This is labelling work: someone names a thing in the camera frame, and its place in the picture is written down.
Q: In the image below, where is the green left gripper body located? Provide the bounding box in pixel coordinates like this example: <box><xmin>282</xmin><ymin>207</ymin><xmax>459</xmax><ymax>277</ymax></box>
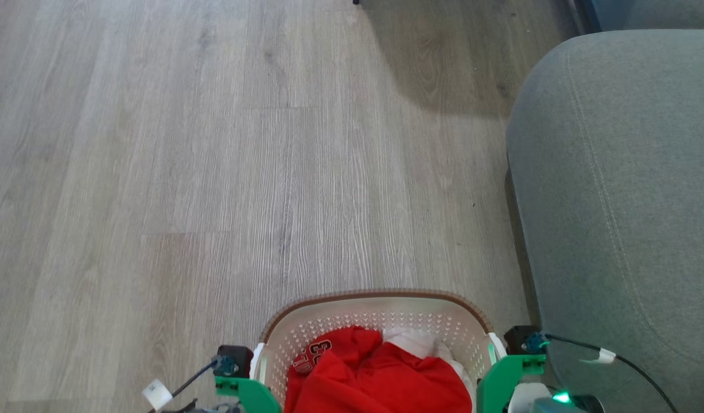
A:
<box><xmin>214</xmin><ymin>376</ymin><xmax>283</xmax><ymax>413</ymax></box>

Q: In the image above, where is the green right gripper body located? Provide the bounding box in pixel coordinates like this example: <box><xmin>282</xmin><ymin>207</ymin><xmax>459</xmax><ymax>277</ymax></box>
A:
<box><xmin>476</xmin><ymin>353</ymin><xmax>547</xmax><ymax>413</ymax></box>

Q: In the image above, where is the beige plastic laundry basket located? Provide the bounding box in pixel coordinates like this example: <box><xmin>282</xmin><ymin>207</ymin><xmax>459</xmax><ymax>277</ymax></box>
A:
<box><xmin>250</xmin><ymin>289</ymin><xmax>508</xmax><ymax>413</ymax></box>

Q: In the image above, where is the white garment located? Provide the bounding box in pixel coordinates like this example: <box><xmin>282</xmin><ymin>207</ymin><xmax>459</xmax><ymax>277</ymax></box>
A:
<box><xmin>382</xmin><ymin>327</ymin><xmax>477</xmax><ymax>402</ymax></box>

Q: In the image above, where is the red printed garment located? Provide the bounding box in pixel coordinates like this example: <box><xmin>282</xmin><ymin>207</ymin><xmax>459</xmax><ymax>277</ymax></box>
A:
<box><xmin>283</xmin><ymin>326</ymin><xmax>473</xmax><ymax>413</ymax></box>

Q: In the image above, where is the grey fabric sofa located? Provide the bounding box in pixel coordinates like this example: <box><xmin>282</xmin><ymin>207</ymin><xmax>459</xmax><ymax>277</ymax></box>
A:
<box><xmin>505</xmin><ymin>29</ymin><xmax>704</xmax><ymax>413</ymax></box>

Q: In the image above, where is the blue-grey sofa cushion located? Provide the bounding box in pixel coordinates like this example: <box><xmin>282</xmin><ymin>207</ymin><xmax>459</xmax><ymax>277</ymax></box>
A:
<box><xmin>575</xmin><ymin>0</ymin><xmax>704</xmax><ymax>33</ymax></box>

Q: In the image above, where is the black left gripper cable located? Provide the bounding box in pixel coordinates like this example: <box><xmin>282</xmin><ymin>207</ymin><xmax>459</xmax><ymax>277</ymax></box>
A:
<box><xmin>148</xmin><ymin>360</ymin><xmax>219</xmax><ymax>412</ymax></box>

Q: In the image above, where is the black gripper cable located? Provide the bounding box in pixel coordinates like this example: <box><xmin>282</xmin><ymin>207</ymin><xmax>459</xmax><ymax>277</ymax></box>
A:
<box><xmin>544</xmin><ymin>333</ymin><xmax>680</xmax><ymax>413</ymax></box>
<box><xmin>148</xmin><ymin>360</ymin><xmax>219</xmax><ymax>412</ymax></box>

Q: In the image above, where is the white left cable tag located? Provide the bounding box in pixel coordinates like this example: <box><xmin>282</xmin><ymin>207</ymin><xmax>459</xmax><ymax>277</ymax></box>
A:
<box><xmin>142</xmin><ymin>379</ymin><xmax>174</xmax><ymax>411</ymax></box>

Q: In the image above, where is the white cable tag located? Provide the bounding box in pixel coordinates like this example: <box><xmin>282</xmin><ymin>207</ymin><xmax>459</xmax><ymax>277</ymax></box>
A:
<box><xmin>142</xmin><ymin>379</ymin><xmax>174</xmax><ymax>411</ymax></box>
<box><xmin>580</xmin><ymin>348</ymin><xmax>617</xmax><ymax>365</ymax></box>

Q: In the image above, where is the white right cable tag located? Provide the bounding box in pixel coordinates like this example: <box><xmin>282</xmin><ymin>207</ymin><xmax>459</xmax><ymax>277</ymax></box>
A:
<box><xmin>580</xmin><ymin>348</ymin><xmax>617</xmax><ymax>365</ymax></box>

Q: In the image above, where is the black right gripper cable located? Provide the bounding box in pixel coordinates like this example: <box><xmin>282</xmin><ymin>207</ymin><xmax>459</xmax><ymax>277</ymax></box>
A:
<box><xmin>544</xmin><ymin>333</ymin><xmax>680</xmax><ymax>413</ymax></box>

